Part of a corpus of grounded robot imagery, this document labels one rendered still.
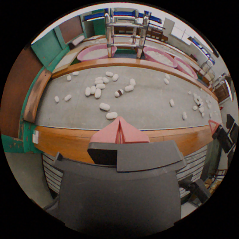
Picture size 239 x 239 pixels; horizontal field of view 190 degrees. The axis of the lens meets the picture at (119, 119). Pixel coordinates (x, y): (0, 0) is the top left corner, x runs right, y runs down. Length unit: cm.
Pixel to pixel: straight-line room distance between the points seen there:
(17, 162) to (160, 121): 171
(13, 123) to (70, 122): 34
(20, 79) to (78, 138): 44
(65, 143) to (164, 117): 36
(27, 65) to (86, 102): 45
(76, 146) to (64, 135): 6
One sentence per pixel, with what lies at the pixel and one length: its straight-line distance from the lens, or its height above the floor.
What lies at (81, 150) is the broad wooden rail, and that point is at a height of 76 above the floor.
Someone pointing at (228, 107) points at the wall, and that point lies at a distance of 485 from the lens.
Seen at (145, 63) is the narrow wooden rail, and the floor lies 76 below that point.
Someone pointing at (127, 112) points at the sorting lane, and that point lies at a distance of 26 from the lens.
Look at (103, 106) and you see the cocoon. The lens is 25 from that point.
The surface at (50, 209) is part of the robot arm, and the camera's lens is 32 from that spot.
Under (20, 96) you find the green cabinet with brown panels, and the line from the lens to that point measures 49.
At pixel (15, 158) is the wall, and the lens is 154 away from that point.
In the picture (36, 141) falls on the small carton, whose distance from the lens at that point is 43.
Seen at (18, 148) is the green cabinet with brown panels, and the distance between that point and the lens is 47.
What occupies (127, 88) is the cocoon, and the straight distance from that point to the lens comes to 28.
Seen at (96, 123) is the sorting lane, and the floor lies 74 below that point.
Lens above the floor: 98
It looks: 76 degrees down
